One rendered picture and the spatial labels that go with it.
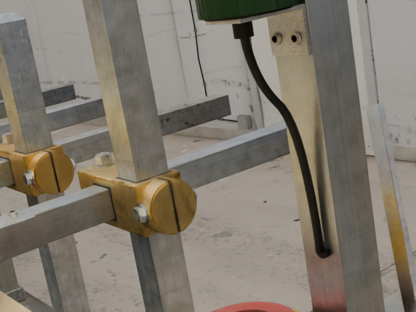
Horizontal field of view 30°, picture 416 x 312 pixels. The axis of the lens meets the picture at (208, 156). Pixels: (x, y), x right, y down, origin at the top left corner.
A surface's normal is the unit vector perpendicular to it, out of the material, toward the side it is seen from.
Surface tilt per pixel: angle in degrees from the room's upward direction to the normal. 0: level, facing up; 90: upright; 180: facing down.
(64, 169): 90
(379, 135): 75
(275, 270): 0
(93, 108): 90
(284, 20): 90
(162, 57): 90
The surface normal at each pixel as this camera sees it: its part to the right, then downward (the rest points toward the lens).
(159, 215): 0.58, 0.11
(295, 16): -0.80, 0.28
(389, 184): -0.86, 0.01
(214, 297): -0.17, -0.95
